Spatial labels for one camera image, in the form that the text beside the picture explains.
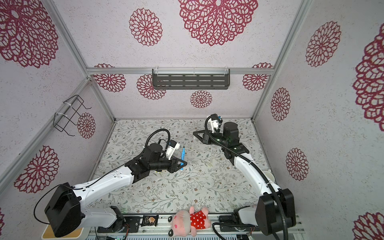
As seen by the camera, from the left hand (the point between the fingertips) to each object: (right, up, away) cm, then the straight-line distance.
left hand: (185, 164), depth 75 cm
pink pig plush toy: (-1, -25, -8) cm, 26 cm away
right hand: (+4, +16, -2) cm, 17 cm away
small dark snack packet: (-18, -28, -1) cm, 33 cm away
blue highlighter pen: (-1, +4, -2) cm, 5 cm away
